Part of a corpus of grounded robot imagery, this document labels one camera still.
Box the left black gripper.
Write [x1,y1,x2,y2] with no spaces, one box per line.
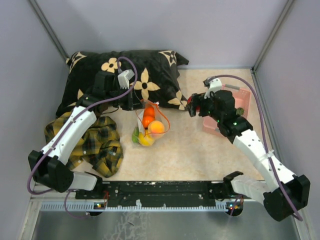
[105,84,145,111]

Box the black floral pillow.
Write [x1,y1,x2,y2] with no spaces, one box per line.
[55,50,189,117]

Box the purple cable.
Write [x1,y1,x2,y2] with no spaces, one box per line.
[204,74,304,222]
[26,56,139,220]

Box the white cable duct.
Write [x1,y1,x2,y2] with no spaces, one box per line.
[39,201,237,213]

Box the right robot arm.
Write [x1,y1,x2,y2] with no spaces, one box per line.
[187,90,311,222]

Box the clear zip top bag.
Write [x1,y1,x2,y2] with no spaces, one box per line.
[131,99,171,147]

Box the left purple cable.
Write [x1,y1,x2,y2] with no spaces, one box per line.
[26,56,139,220]

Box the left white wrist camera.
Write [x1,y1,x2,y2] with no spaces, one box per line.
[117,69,135,89]

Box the pink plastic basket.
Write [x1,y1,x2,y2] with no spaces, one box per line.
[202,84,251,137]

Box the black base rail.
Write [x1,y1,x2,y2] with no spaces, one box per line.
[74,180,251,210]

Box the red apple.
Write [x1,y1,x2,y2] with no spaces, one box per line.
[187,97,200,106]

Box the yellow-orange peach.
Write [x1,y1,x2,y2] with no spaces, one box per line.
[147,120,165,140]

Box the green leaf fruit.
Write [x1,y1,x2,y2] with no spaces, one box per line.
[131,127,140,144]

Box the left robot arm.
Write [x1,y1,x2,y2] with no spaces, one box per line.
[27,68,138,199]

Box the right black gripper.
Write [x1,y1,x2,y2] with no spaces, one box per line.
[186,92,223,123]

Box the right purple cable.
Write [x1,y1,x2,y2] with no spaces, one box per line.
[204,74,304,222]

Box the orange tangerine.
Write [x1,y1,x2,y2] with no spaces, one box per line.
[142,115,155,129]
[143,106,155,118]

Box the loose green leaf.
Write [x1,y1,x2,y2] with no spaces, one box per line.
[236,107,245,116]

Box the yellow plaid shirt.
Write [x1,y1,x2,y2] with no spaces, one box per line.
[44,105,124,179]

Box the yellow lemon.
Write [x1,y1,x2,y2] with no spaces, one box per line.
[138,132,155,147]

